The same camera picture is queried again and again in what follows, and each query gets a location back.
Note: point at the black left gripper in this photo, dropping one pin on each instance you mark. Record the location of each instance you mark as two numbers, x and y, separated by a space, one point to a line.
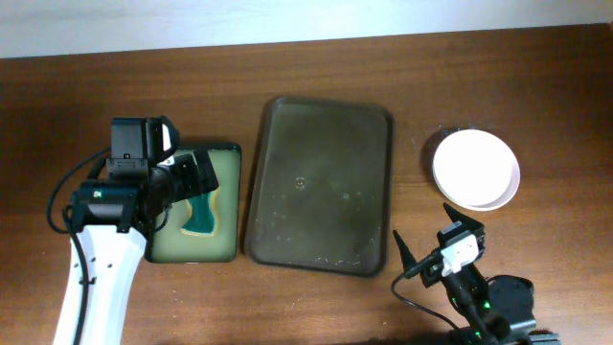
192 173

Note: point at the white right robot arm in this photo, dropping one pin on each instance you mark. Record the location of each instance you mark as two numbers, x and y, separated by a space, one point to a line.
497 309

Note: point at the green yellow sponge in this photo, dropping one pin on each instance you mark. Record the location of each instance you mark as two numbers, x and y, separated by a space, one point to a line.
203 220

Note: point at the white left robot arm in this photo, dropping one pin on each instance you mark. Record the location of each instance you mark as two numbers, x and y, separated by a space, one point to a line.
111 226

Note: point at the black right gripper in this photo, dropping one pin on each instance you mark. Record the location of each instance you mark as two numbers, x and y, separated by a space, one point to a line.
436 272

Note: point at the black soapy water tray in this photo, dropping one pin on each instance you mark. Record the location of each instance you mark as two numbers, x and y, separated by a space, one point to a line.
171 246

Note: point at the pink plate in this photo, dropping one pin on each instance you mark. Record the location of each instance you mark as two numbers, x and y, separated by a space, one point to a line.
476 170

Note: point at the dark brown serving tray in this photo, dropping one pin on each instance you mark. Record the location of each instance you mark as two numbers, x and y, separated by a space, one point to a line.
321 195

